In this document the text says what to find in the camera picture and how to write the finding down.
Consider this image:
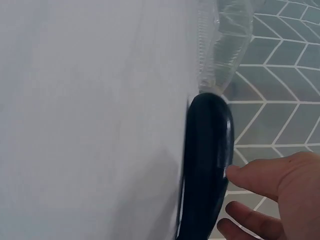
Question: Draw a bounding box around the person's right hand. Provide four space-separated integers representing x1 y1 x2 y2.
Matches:
216 149 320 240

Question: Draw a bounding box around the clear plastic bag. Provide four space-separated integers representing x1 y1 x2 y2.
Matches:
195 0 254 95

